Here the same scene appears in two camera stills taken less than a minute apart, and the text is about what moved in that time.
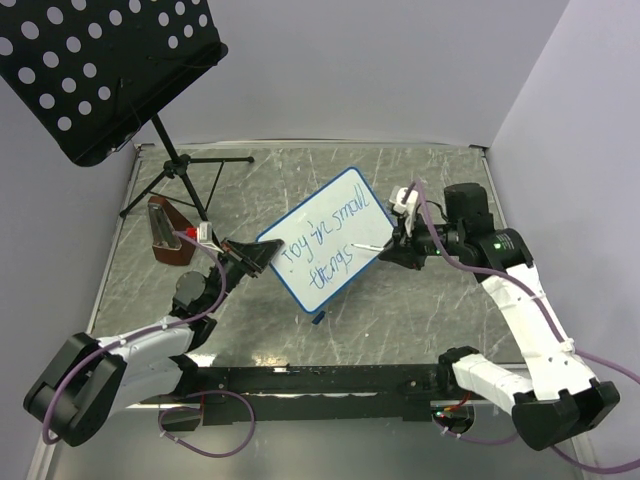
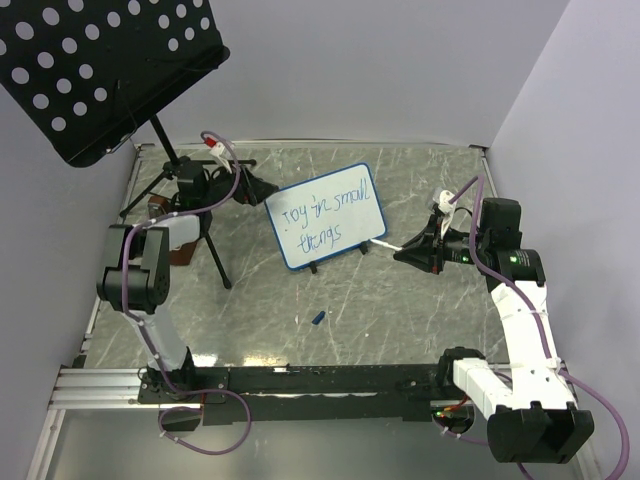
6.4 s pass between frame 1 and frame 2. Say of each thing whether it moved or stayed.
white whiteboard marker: moved
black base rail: stayed
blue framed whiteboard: moved
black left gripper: moved
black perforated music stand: stayed
